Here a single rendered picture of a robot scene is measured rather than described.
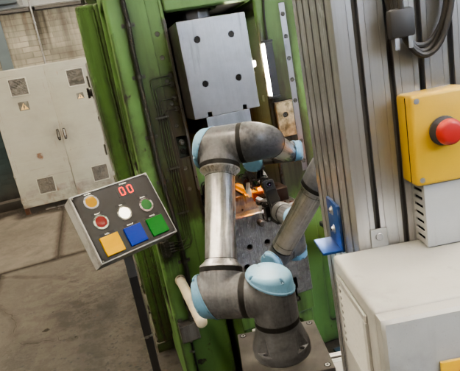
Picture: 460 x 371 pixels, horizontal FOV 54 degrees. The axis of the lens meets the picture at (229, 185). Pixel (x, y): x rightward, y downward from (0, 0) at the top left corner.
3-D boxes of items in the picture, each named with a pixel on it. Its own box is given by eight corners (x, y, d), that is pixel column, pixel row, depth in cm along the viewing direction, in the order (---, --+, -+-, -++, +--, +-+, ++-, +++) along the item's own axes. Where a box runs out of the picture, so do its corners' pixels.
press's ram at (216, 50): (277, 102, 202) (263, 8, 193) (194, 120, 193) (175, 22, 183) (246, 101, 242) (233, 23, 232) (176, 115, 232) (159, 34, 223)
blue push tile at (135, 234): (148, 239, 176) (140, 221, 177) (131, 246, 171) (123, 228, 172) (147, 240, 177) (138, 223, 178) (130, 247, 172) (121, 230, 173)
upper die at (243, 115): (253, 129, 201) (249, 108, 199) (210, 139, 196) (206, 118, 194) (226, 124, 241) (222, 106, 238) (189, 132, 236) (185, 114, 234)
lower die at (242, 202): (266, 205, 210) (263, 188, 208) (225, 216, 205) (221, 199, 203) (238, 188, 249) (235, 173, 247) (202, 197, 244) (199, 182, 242)
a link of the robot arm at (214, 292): (243, 319, 110) (238, 114, 126) (186, 319, 114) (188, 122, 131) (256, 319, 121) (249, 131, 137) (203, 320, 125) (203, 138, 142)
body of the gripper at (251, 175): (251, 191, 187) (251, 169, 179) (243, 179, 193) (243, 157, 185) (268, 187, 189) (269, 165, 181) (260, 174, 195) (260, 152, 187)
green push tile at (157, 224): (170, 229, 182) (161, 213, 183) (154, 236, 177) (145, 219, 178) (168, 231, 183) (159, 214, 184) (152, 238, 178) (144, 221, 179)
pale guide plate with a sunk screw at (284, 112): (296, 134, 221) (291, 99, 217) (280, 138, 219) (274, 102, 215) (295, 133, 223) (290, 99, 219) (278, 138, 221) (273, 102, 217)
